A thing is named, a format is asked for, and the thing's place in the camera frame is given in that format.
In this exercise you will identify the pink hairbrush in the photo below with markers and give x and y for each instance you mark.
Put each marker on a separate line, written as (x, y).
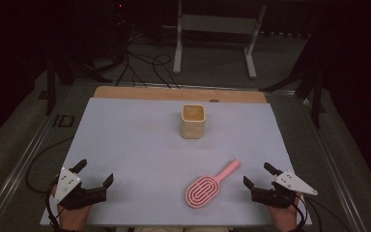
(203, 191)

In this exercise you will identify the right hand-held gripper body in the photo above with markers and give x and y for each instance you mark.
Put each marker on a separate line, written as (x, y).
(290, 184)

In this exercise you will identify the person's right hand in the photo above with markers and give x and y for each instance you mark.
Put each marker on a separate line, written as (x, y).
(286, 219)

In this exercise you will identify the white metal stand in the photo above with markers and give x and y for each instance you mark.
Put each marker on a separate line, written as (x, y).
(219, 24)

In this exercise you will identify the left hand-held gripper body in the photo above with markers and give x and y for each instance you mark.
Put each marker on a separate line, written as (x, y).
(67, 185)

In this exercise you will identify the white table mat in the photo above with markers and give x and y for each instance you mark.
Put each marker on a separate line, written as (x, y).
(141, 154)

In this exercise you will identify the beige square cup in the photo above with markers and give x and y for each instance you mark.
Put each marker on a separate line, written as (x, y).
(193, 129)

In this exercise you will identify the metal floor rail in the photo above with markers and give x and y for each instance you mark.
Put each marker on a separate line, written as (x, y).
(331, 167)
(19, 164)

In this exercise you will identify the black tripod stand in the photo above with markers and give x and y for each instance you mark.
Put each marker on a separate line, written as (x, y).
(316, 96)
(50, 83)

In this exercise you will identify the person's left hand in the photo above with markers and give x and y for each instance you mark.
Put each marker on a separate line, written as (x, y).
(72, 219)

